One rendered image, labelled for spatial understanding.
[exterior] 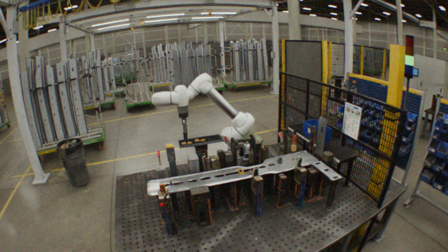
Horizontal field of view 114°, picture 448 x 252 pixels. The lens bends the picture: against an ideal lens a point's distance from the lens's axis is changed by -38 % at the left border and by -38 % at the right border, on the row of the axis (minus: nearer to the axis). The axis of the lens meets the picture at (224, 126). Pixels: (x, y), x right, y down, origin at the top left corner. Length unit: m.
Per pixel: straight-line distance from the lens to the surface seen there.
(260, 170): 1.81
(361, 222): 1.94
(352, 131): 2.14
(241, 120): 2.38
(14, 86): 4.45
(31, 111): 5.52
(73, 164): 3.92
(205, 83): 2.30
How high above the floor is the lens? 1.94
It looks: 20 degrees down
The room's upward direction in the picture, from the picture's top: 3 degrees counter-clockwise
